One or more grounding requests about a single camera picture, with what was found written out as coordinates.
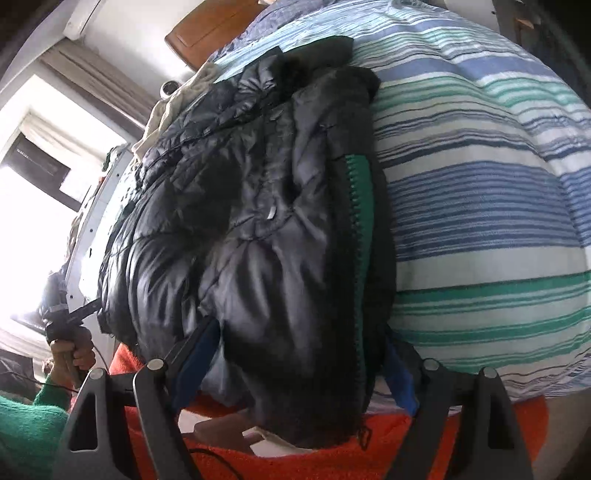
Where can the white low cabinet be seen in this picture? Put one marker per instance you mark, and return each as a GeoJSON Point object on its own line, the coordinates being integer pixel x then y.
{"type": "Point", "coordinates": [99, 217]}

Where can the person's left hand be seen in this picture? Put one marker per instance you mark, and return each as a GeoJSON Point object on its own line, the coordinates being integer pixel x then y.
{"type": "Point", "coordinates": [83, 357]}

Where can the white round fan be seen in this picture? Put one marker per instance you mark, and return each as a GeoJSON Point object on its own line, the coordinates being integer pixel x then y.
{"type": "Point", "coordinates": [169, 89]}

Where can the grey curtain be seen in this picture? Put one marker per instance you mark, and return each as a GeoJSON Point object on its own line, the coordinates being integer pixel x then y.
{"type": "Point", "coordinates": [101, 87]}

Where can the bed with striped duvet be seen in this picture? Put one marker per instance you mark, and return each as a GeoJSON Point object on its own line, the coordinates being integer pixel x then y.
{"type": "Point", "coordinates": [475, 207]}

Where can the beige blanket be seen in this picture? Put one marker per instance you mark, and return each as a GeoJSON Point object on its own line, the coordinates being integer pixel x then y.
{"type": "Point", "coordinates": [180, 104]}

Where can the wooden headboard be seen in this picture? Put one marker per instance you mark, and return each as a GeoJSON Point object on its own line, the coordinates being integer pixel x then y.
{"type": "Point", "coordinates": [207, 32]}

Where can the orange fleece clothing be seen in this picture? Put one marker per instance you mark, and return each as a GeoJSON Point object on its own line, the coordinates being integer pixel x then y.
{"type": "Point", "coordinates": [461, 438]}

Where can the black puffer jacket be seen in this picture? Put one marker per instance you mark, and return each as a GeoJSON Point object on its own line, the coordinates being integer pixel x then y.
{"type": "Point", "coordinates": [258, 240]}

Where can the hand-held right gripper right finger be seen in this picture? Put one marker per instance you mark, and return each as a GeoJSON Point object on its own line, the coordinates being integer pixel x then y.
{"type": "Point", "coordinates": [400, 383]}

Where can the window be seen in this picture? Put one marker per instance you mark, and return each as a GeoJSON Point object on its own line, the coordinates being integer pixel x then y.
{"type": "Point", "coordinates": [32, 203]}

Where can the white air conditioner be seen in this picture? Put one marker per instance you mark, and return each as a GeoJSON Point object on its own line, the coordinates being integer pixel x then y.
{"type": "Point", "coordinates": [90, 18]}

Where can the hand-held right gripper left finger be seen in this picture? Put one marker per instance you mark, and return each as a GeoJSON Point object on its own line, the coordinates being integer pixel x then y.
{"type": "Point", "coordinates": [198, 364]}

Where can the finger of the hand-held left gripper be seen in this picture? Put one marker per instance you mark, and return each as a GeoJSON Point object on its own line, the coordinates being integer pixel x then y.
{"type": "Point", "coordinates": [85, 309]}

